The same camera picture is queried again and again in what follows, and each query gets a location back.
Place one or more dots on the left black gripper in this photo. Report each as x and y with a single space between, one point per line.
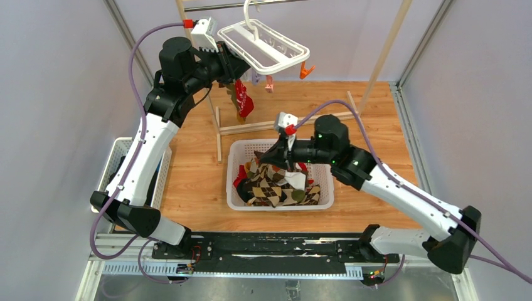
233 67

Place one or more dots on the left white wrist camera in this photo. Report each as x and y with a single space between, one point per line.
202 33

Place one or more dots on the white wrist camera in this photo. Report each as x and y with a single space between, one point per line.
202 33
285 125

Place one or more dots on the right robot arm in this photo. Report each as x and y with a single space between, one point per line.
443 239

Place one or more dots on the olive green striped sock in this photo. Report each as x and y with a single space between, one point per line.
231 92

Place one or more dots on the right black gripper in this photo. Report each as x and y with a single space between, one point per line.
279 154

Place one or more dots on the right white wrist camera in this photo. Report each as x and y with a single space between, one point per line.
285 125

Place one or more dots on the white centre laundry basket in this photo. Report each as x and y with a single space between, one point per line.
242 151

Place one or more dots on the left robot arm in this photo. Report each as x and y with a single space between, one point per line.
184 71

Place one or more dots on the dark clothes in left basket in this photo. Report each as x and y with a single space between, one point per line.
152 183

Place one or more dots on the white laundry basket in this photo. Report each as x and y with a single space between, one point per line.
242 151
120 148

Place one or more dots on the orange hanger clip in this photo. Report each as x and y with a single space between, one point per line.
304 71
269 87

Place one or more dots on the red christmas sock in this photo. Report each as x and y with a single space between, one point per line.
245 103

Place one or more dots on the wooden clothes rack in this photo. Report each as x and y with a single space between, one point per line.
354 110

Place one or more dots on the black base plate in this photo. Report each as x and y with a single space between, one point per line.
285 253

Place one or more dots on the pile of colourful socks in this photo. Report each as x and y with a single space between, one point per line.
303 192

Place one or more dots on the white left laundry basket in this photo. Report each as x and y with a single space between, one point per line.
120 148

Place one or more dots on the brown argyle sock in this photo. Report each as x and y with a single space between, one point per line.
264 186

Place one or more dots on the white plastic clip hanger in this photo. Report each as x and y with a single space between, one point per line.
264 49

